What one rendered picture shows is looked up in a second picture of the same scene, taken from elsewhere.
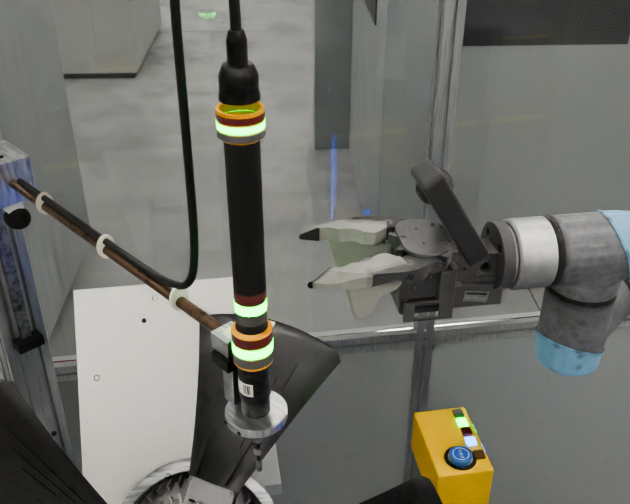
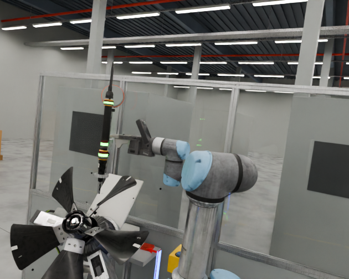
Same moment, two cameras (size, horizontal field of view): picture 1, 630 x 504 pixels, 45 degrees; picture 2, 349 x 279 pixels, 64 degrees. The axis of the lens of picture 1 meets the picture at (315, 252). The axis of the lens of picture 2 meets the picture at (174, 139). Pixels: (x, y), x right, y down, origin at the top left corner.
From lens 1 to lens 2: 101 cm
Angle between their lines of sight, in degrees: 40
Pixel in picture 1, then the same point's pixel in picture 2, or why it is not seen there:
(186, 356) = (122, 195)
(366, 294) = (118, 141)
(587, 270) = (167, 149)
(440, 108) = not seen: hidden behind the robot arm
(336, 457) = not seen: outside the picture
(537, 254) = (156, 142)
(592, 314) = (169, 164)
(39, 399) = not seen: hidden behind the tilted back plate
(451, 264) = (139, 141)
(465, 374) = (229, 268)
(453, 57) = (228, 146)
